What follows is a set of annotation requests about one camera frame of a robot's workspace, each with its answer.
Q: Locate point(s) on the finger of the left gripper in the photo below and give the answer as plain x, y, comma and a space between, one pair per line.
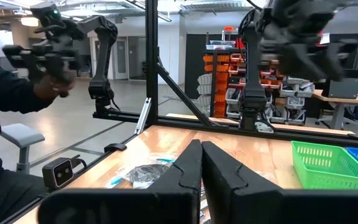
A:
298, 65
331, 67

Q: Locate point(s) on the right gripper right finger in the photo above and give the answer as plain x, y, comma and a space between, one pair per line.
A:
291, 207

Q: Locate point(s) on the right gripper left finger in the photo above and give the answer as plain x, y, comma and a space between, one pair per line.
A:
120, 207

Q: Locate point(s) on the blue toothbrush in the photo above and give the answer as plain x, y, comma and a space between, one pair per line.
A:
118, 181

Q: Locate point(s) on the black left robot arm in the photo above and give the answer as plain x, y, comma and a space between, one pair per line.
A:
253, 77

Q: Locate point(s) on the black computer case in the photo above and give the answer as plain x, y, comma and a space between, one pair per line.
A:
343, 88

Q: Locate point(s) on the wooden desk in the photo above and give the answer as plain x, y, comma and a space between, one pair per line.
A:
346, 101

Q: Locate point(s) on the green plastic basket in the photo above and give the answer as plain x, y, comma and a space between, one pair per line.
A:
322, 174

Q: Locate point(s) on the black edge clamp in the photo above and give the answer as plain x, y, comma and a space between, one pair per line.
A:
115, 147

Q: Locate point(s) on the black shelving with orange bins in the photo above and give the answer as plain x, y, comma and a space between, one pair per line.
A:
221, 77

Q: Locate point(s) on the silver metal bar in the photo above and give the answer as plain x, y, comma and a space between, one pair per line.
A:
142, 116

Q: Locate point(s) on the grey stool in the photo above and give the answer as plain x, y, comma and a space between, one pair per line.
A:
22, 135

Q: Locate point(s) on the person's hand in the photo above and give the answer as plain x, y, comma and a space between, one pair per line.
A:
50, 88

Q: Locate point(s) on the grey door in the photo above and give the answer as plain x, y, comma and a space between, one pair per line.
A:
120, 59

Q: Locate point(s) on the grey table-level camera box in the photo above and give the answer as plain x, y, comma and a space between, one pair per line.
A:
57, 172

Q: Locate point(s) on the black aluminium table frame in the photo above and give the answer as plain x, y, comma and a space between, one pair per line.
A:
151, 62

